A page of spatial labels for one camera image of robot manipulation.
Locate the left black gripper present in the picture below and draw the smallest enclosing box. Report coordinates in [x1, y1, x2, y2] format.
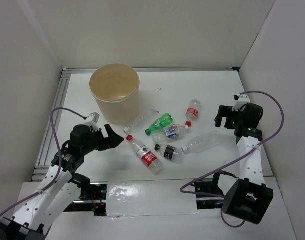
[82, 123, 124, 155]

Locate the clear bottle red label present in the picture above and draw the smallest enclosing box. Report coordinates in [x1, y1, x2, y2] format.
[126, 135, 163, 175]

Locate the clear bottle blue white cap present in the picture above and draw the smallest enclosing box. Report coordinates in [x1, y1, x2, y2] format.
[181, 131, 221, 154]

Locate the clear bottle black label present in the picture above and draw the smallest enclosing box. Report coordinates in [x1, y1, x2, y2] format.
[154, 144, 184, 164]

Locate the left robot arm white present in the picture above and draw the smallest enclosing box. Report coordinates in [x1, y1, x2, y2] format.
[0, 124, 124, 240]

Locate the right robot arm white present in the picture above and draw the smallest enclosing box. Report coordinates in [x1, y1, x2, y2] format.
[215, 103, 274, 225]

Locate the beige round plastic bin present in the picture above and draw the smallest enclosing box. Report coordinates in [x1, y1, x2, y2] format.
[89, 63, 140, 125]

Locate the small bottle red label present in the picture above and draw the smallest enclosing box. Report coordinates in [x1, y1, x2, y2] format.
[185, 99, 201, 128]

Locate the clear bottle blue white label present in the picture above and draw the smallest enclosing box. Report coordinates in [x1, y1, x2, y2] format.
[151, 124, 190, 144]

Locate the green plastic bottle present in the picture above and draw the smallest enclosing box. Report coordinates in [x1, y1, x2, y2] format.
[145, 113, 174, 136]

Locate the aluminium frame rail back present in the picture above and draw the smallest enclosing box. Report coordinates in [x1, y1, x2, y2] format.
[62, 67, 241, 75]

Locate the aluminium frame rail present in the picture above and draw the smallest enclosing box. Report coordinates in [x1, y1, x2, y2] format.
[62, 67, 241, 75]
[31, 73, 71, 182]

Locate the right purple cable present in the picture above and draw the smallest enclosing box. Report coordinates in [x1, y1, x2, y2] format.
[179, 90, 285, 229]

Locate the purple cable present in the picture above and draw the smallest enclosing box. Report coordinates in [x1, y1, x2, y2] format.
[179, 90, 285, 229]
[0, 107, 88, 227]

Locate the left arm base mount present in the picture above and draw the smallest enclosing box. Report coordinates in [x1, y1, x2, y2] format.
[64, 182, 108, 217]

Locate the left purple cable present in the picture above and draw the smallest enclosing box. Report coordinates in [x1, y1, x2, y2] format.
[0, 107, 88, 227]

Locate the aluminium frame rail left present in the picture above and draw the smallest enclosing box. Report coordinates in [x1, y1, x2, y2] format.
[31, 73, 71, 182]

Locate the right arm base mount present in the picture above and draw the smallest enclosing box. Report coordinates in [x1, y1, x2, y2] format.
[190, 171, 237, 210]

